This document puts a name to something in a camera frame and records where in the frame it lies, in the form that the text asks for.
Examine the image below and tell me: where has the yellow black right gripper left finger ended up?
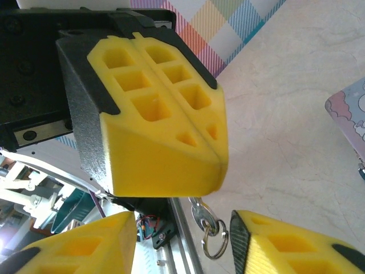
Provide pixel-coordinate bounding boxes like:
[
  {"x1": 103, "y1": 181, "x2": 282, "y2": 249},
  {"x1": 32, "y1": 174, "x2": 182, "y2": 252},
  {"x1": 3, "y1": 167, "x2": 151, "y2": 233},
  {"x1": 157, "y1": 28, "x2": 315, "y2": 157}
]
[{"x1": 0, "y1": 211, "x2": 137, "y2": 274}]

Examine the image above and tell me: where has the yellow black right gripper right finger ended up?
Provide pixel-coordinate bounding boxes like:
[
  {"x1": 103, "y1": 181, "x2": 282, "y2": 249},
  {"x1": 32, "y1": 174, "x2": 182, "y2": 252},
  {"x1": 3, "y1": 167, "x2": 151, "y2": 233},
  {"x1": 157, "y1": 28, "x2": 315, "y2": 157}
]
[{"x1": 229, "y1": 209, "x2": 365, "y2": 274}]

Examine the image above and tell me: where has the silver key ring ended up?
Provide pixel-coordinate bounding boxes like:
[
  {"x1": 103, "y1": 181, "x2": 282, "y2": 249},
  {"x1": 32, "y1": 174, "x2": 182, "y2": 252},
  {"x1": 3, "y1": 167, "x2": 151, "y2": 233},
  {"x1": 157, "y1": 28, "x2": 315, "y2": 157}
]
[{"x1": 200, "y1": 218, "x2": 229, "y2": 260}]

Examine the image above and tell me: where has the silver key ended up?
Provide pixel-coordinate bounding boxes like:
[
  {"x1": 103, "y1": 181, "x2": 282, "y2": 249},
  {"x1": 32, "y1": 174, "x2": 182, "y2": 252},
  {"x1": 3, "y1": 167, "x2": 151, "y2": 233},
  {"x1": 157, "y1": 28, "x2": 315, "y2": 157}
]
[{"x1": 188, "y1": 196, "x2": 221, "y2": 232}]

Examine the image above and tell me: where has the teal plastic bin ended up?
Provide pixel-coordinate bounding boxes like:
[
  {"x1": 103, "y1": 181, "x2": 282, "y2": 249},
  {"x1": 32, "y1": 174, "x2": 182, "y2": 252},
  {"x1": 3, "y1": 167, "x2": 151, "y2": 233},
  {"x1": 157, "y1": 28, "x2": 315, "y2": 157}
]
[{"x1": 50, "y1": 188, "x2": 97, "y2": 234}]

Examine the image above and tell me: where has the pastel checkered cloth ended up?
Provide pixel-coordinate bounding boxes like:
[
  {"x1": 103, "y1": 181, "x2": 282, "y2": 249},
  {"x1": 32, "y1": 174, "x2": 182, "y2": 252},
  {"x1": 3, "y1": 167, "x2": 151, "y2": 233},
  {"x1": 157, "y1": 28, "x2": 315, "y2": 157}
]
[{"x1": 129, "y1": 0, "x2": 287, "y2": 79}]

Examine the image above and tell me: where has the pastel cartoon bunny mat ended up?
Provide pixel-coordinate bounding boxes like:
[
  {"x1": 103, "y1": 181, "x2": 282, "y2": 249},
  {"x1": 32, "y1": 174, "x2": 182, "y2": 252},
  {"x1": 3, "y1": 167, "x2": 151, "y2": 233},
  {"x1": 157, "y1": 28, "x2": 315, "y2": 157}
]
[{"x1": 325, "y1": 76, "x2": 365, "y2": 162}]

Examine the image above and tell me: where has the black bracket with wires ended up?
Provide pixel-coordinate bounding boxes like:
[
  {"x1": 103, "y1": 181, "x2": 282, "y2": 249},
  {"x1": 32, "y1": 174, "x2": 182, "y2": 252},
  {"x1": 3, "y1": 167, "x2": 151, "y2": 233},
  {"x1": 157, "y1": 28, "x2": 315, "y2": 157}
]
[{"x1": 113, "y1": 196, "x2": 178, "y2": 249}]

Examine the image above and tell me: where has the white table frame edge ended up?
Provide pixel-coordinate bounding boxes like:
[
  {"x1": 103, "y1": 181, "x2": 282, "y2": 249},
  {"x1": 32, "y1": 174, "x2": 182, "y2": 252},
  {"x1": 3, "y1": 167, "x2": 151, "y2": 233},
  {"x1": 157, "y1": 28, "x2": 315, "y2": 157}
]
[{"x1": 0, "y1": 139, "x2": 115, "y2": 200}]

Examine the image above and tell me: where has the aluminium frame rail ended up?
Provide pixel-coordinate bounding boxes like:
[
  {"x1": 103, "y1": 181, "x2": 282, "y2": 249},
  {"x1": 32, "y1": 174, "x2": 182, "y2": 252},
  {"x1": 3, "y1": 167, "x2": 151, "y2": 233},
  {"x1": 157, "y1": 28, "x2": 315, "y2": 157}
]
[{"x1": 167, "y1": 196, "x2": 204, "y2": 274}]

